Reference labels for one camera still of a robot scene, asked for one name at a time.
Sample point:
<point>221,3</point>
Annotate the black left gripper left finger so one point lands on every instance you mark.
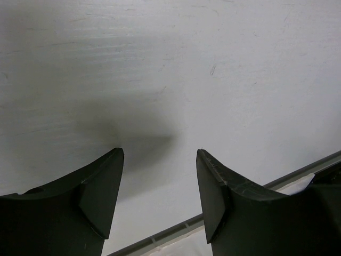
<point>69,216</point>

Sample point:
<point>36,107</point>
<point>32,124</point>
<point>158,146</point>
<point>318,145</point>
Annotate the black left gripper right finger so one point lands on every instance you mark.
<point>242,217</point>

